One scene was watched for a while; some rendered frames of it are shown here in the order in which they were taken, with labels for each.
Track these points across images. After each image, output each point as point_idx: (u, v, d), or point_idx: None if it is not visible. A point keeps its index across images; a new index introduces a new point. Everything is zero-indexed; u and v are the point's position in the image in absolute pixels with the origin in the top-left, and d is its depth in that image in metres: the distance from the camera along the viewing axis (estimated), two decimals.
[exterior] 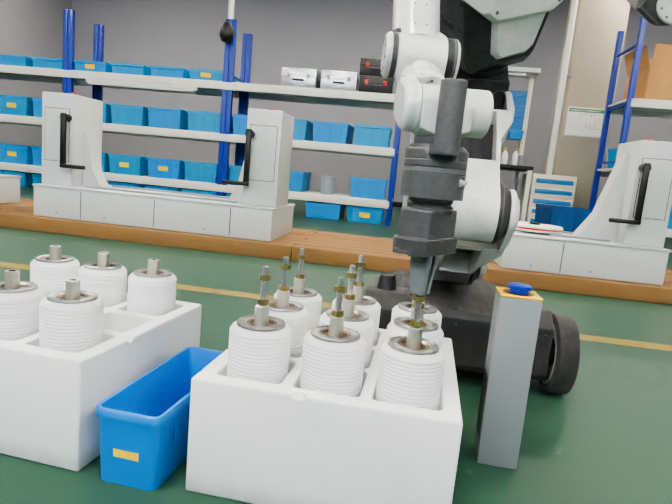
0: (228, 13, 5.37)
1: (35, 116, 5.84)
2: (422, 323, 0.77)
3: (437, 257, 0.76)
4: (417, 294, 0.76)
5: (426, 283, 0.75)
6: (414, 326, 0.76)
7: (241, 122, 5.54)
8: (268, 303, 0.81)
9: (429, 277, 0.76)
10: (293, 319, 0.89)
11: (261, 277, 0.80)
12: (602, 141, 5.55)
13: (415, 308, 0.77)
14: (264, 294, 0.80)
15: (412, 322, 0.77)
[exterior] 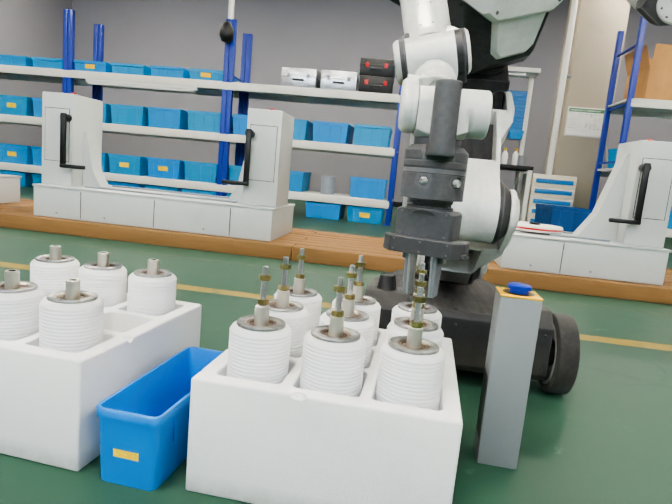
0: (228, 13, 5.37)
1: (35, 116, 5.84)
2: (420, 323, 0.78)
3: (434, 260, 0.73)
4: (418, 295, 0.76)
5: (407, 281, 0.76)
6: (418, 327, 0.76)
7: (241, 122, 5.54)
8: (268, 303, 0.81)
9: (429, 280, 0.75)
10: (293, 319, 0.89)
11: (261, 277, 0.80)
12: (602, 141, 5.55)
13: (417, 309, 0.76)
14: (264, 294, 0.80)
15: (415, 324, 0.76)
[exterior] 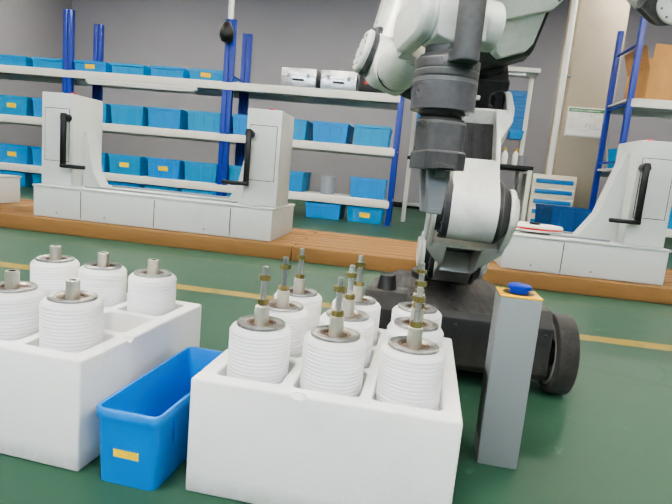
0: (228, 13, 5.37)
1: (35, 116, 5.84)
2: (422, 324, 0.77)
3: None
4: (417, 295, 0.76)
5: (442, 201, 0.73)
6: (415, 327, 0.76)
7: (241, 122, 5.54)
8: (268, 303, 0.81)
9: None
10: (293, 319, 0.89)
11: (261, 277, 0.80)
12: (602, 141, 5.55)
13: (415, 309, 0.77)
14: (264, 294, 0.80)
15: (412, 323, 0.77)
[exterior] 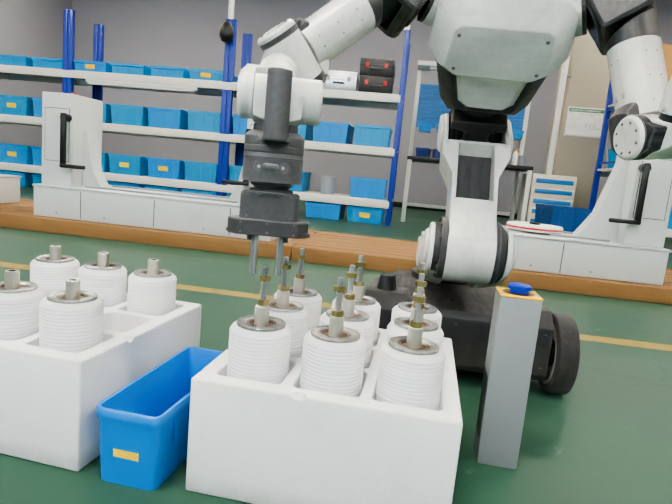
0: (228, 13, 5.37)
1: (35, 116, 5.84)
2: (422, 324, 0.77)
3: None
4: (417, 295, 0.76)
5: None
6: (415, 327, 0.76)
7: (241, 122, 5.54)
8: (262, 301, 0.82)
9: (257, 255, 0.81)
10: (293, 319, 0.89)
11: (270, 277, 0.80)
12: (602, 141, 5.55)
13: (415, 309, 0.77)
14: (265, 294, 0.81)
15: (412, 323, 0.77)
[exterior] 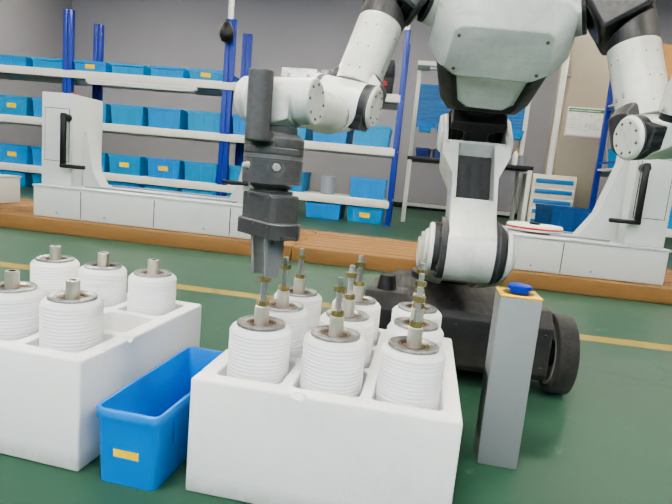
0: (228, 13, 5.37)
1: (35, 116, 5.84)
2: (422, 324, 0.77)
3: (265, 241, 0.77)
4: (417, 295, 0.76)
5: (253, 261, 0.81)
6: (415, 327, 0.76)
7: (241, 122, 5.54)
8: (260, 302, 0.82)
9: (265, 260, 0.78)
10: (293, 319, 0.89)
11: (270, 278, 0.81)
12: (602, 141, 5.55)
13: (415, 309, 0.77)
14: (264, 294, 0.81)
15: (412, 323, 0.77)
